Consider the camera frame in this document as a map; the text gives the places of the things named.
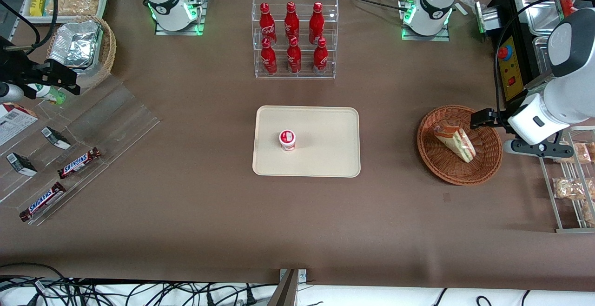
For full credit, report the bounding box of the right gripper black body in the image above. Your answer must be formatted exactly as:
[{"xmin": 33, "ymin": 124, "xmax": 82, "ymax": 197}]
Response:
[{"xmin": 0, "ymin": 36, "xmax": 37, "ymax": 87}]

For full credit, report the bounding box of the triangle sandwich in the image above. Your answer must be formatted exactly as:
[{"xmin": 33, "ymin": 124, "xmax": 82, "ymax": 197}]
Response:
[{"xmin": 433, "ymin": 125, "xmax": 476, "ymax": 163}]

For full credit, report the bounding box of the oval brown wicker basket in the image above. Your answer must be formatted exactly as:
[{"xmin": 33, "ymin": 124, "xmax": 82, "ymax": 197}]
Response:
[{"xmin": 46, "ymin": 15, "xmax": 116, "ymax": 90}]

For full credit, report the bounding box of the round brown wicker basket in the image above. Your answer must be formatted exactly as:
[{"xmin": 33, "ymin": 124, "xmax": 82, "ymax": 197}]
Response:
[{"xmin": 417, "ymin": 105, "xmax": 503, "ymax": 186}]

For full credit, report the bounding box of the beige plastic tray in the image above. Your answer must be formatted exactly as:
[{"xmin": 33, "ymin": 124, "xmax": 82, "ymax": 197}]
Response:
[{"xmin": 252, "ymin": 106, "xmax": 361, "ymax": 178}]

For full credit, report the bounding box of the green and white bottle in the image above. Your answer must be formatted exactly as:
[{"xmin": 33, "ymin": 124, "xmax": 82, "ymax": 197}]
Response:
[{"xmin": 28, "ymin": 84, "xmax": 66, "ymax": 105}]

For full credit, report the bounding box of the aluminium foil container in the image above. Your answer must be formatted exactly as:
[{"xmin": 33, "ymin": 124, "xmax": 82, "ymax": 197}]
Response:
[{"xmin": 49, "ymin": 20, "xmax": 104, "ymax": 69}]

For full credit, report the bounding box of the small black box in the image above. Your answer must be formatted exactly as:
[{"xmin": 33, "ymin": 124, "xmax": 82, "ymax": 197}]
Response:
[
  {"xmin": 6, "ymin": 153, "xmax": 38, "ymax": 177},
  {"xmin": 41, "ymin": 126, "xmax": 72, "ymax": 150}
]

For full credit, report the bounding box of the black machine with yellow panel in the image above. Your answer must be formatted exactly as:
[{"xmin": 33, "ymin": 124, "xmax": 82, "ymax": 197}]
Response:
[{"xmin": 474, "ymin": 0, "xmax": 595, "ymax": 104}]

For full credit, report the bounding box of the red and white cookie box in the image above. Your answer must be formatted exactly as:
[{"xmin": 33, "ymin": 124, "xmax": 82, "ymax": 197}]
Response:
[{"xmin": 0, "ymin": 103, "xmax": 39, "ymax": 146}]

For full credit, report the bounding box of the clear acrylic stepped display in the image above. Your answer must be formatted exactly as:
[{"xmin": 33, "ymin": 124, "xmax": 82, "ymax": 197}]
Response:
[{"xmin": 0, "ymin": 73, "xmax": 161, "ymax": 226}]

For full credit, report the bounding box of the stainless steel pan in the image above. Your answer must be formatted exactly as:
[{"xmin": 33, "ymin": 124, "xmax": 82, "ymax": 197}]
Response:
[
  {"xmin": 521, "ymin": 0, "xmax": 565, "ymax": 37},
  {"xmin": 532, "ymin": 36, "xmax": 556, "ymax": 76}
]

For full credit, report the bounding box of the clear bag of crackers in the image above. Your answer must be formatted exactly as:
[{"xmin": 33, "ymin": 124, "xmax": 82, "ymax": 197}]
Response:
[{"xmin": 46, "ymin": 0, "xmax": 100, "ymax": 17}]

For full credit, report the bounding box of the Snickers chocolate bar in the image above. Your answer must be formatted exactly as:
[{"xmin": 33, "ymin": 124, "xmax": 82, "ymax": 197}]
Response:
[
  {"xmin": 19, "ymin": 182, "xmax": 67, "ymax": 222},
  {"xmin": 57, "ymin": 147, "xmax": 102, "ymax": 180}
]

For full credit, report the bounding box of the red Coca-Cola bottle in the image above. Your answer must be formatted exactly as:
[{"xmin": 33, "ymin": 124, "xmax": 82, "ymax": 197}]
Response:
[
  {"xmin": 286, "ymin": 36, "xmax": 302, "ymax": 74},
  {"xmin": 260, "ymin": 37, "xmax": 278, "ymax": 75},
  {"xmin": 259, "ymin": 2, "xmax": 278, "ymax": 46},
  {"xmin": 309, "ymin": 2, "xmax": 324, "ymax": 45},
  {"xmin": 284, "ymin": 1, "xmax": 300, "ymax": 44},
  {"xmin": 313, "ymin": 37, "xmax": 329, "ymax": 75}
]

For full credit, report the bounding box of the clear acrylic bottle rack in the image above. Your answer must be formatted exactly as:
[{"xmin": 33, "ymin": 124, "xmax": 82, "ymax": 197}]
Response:
[{"xmin": 252, "ymin": 0, "xmax": 339, "ymax": 80}]

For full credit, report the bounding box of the red and white cup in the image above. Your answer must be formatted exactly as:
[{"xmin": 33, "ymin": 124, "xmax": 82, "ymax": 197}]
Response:
[{"xmin": 279, "ymin": 130, "xmax": 297, "ymax": 152}]

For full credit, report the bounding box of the brown table cover sheet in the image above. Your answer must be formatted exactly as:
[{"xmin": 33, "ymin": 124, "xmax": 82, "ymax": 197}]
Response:
[{"xmin": 0, "ymin": 0, "xmax": 595, "ymax": 293}]

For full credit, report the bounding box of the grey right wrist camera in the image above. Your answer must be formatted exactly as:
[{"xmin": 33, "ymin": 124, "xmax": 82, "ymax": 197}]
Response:
[{"xmin": 0, "ymin": 82, "xmax": 25, "ymax": 103}]

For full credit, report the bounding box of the grey metal wire rack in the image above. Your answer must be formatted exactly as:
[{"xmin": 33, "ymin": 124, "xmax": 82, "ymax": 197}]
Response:
[{"xmin": 538, "ymin": 127, "xmax": 595, "ymax": 233}]

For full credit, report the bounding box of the aluminium frame post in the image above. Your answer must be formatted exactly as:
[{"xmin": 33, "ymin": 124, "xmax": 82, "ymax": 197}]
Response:
[{"xmin": 267, "ymin": 269, "xmax": 307, "ymax": 306}]

